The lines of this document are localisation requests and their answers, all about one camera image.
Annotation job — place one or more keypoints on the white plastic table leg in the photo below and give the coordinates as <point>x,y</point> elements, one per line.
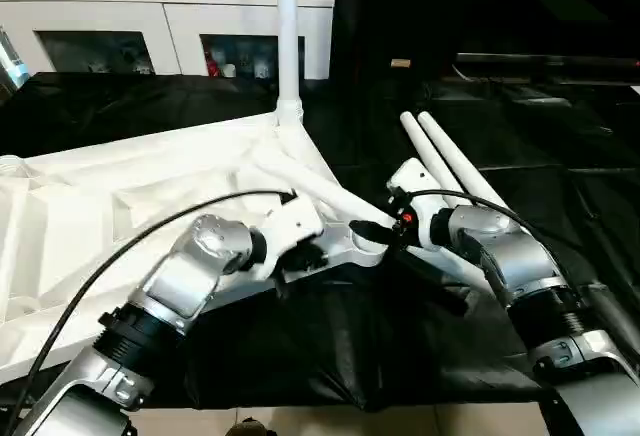
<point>288,46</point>
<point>460,161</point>
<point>300,191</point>
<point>425,151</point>

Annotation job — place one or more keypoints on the white plastic table top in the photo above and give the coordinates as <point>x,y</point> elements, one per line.
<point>120,206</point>

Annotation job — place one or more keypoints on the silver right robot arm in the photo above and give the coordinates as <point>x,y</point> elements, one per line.
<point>530,276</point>

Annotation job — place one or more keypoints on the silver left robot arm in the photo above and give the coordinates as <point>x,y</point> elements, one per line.
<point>180,276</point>

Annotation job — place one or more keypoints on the black plastic table mat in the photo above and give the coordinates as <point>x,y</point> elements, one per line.
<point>560,176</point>

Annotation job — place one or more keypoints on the small tan tag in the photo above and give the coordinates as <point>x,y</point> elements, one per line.
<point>401,62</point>

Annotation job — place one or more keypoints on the white glass-door cabinet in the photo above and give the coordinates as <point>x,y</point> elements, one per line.
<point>150,16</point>

